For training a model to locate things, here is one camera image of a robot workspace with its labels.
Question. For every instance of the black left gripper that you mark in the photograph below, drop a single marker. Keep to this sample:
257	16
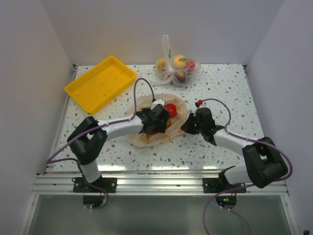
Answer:
161	126

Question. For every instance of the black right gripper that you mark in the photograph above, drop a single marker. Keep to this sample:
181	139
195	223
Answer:
187	126

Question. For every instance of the small red fruit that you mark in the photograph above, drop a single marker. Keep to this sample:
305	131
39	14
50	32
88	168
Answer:
154	133

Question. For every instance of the orange banana print plastic bag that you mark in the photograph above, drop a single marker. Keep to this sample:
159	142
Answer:
146	140

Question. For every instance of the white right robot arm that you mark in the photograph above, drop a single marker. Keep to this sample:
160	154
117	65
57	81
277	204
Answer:
263	162

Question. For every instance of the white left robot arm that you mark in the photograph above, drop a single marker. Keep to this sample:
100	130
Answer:
88	138

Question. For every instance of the clear plastic bag of fruit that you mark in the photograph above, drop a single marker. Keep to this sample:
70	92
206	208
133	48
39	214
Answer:
174	69

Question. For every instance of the red apple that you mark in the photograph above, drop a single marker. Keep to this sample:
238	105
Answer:
171	109

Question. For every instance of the yellow plastic tray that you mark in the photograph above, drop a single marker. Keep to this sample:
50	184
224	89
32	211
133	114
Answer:
100	85

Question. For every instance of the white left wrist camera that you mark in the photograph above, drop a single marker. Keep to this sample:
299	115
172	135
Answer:
157	102

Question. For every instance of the aluminium mounting rail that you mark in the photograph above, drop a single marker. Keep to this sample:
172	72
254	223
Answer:
168	182

